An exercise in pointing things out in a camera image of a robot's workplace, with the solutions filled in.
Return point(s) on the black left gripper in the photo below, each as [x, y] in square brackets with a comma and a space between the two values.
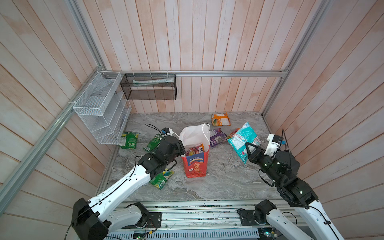
[178, 146]

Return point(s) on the orange Fox's fruits candy bag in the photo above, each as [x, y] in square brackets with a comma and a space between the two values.
[232, 133]

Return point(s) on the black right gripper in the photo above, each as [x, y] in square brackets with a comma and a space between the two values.
[255, 154]

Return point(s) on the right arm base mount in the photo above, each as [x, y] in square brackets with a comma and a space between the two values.
[252, 217]

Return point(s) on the black wire mesh basket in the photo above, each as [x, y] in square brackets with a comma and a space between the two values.
[149, 87]

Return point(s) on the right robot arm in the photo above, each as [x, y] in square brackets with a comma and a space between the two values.
[282, 168]

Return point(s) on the green candy bag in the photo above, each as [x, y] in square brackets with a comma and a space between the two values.
[161, 179]
[129, 140]
[153, 143]

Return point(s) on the green candy bag near front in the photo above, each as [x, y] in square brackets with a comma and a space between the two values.
[161, 179]

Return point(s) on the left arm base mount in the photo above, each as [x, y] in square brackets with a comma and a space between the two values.
[134, 216]

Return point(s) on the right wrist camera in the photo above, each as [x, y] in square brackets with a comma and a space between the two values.
[274, 144]

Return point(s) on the purple candy bag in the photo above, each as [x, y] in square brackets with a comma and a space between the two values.
[217, 136]

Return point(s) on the green candy bag middle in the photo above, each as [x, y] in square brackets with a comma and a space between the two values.
[153, 143]

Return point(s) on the aluminium frame rail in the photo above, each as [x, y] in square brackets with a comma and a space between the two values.
[51, 49]

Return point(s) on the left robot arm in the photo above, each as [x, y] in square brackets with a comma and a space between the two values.
[95, 218]

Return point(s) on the orange candy bag by wall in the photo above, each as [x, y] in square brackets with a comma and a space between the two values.
[221, 119]

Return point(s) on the teal snack bag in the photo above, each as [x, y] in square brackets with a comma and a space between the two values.
[244, 135]

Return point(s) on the white wire mesh shelf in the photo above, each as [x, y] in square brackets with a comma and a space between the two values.
[103, 109]

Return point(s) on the red paper bag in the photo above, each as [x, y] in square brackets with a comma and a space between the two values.
[196, 166]

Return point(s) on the green candy bag far left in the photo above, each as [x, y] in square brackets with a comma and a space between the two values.
[129, 140]

